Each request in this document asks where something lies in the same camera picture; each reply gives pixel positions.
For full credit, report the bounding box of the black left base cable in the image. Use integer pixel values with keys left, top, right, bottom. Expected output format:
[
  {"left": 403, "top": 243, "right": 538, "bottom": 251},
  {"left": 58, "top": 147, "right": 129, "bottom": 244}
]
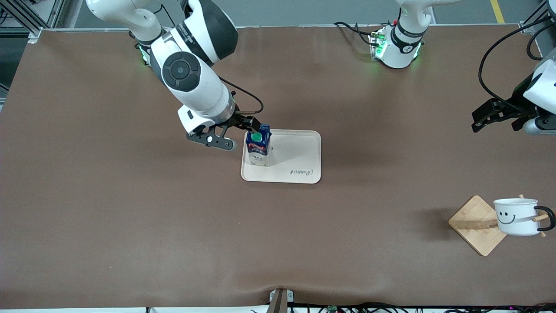
[{"left": 334, "top": 22, "right": 378, "bottom": 46}]

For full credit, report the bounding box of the blue white milk carton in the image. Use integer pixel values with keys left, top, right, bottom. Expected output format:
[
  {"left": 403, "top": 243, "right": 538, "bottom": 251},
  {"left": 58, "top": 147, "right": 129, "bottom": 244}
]
[{"left": 245, "top": 124, "right": 272, "bottom": 167}]

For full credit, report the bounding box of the white smiley face mug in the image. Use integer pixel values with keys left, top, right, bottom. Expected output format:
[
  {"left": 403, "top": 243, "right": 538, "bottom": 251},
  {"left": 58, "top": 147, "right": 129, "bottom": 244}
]
[{"left": 493, "top": 198, "right": 556, "bottom": 236}]

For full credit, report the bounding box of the cream plastic tray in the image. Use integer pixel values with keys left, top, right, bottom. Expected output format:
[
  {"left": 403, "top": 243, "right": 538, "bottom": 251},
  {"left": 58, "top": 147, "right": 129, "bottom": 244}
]
[{"left": 241, "top": 129, "right": 322, "bottom": 184}]

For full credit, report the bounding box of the wooden cup rack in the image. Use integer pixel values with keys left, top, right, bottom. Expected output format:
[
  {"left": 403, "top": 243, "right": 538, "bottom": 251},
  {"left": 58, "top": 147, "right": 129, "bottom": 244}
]
[{"left": 448, "top": 194, "right": 550, "bottom": 256}]

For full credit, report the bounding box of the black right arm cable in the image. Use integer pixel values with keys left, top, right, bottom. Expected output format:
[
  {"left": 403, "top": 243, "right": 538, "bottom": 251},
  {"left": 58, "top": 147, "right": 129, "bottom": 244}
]
[{"left": 217, "top": 76, "right": 264, "bottom": 116}]

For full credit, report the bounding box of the aluminium frame profile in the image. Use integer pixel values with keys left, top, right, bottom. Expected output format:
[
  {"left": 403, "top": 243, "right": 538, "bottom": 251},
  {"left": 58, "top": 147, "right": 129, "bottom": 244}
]
[{"left": 0, "top": 0, "right": 66, "bottom": 44}]

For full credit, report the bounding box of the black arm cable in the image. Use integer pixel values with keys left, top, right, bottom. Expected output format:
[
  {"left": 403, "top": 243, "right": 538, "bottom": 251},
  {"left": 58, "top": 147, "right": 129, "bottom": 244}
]
[
  {"left": 217, "top": 76, "right": 264, "bottom": 116},
  {"left": 479, "top": 15, "right": 556, "bottom": 111}
]

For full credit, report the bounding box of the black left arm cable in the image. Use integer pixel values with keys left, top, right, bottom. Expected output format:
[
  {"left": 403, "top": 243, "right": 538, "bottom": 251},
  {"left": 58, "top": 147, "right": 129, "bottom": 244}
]
[{"left": 479, "top": 15, "right": 556, "bottom": 111}]

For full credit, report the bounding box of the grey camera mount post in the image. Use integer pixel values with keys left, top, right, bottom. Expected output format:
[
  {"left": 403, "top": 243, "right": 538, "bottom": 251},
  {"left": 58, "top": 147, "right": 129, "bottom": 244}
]
[{"left": 266, "top": 288, "right": 295, "bottom": 313}]

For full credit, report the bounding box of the brown table cover mat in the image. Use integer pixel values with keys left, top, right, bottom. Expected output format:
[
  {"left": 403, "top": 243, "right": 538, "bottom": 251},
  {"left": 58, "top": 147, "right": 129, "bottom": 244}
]
[{"left": 0, "top": 25, "right": 556, "bottom": 310}]

